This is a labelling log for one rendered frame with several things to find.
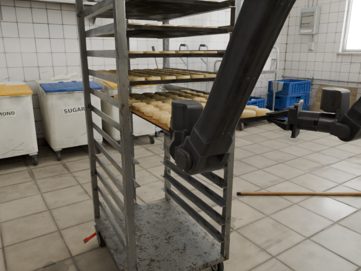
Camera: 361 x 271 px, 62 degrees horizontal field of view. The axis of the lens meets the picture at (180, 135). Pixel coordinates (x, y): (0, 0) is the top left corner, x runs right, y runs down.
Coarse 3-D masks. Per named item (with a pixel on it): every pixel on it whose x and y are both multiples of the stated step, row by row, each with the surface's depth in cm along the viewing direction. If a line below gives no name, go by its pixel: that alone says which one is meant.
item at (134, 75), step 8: (104, 72) 137; (112, 72) 133; (128, 72) 133; (136, 72) 134; (144, 72) 134; (152, 72) 136; (160, 72) 133; (168, 72) 134; (176, 72) 133; (184, 72) 134; (192, 72) 133; (136, 80) 104; (144, 80) 105
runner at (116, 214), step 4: (100, 188) 169; (100, 192) 162; (104, 192) 164; (104, 196) 154; (108, 196) 159; (104, 200) 155; (108, 200) 155; (108, 204) 149; (112, 204) 151; (112, 208) 142; (112, 212) 143; (116, 212) 143; (116, 216) 137; (120, 216) 140; (120, 220) 131; (120, 224) 132; (124, 224) 133; (124, 228) 127; (124, 232) 128; (136, 240) 122; (136, 244) 120; (136, 248) 115; (140, 248) 117; (136, 252) 115
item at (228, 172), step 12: (240, 0) 110; (228, 156) 126; (228, 168) 127; (228, 180) 129; (228, 192) 131; (228, 204) 132; (228, 216) 134; (228, 228) 136; (228, 240) 138; (228, 252) 140
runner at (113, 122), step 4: (92, 108) 152; (96, 108) 145; (96, 112) 146; (100, 112) 138; (100, 116) 139; (104, 116) 132; (108, 116) 127; (108, 120) 128; (112, 120) 121; (112, 124) 122; (116, 124) 117; (116, 128) 118; (132, 136) 107
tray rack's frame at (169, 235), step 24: (168, 48) 167; (168, 144) 181; (96, 168) 164; (168, 168) 185; (96, 192) 167; (96, 216) 170; (144, 216) 172; (168, 216) 172; (144, 240) 150; (168, 240) 150; (192, 240) 150; (120, 264) 133; (144, 264) 133; (168, 264) 133; (192, 264) 133
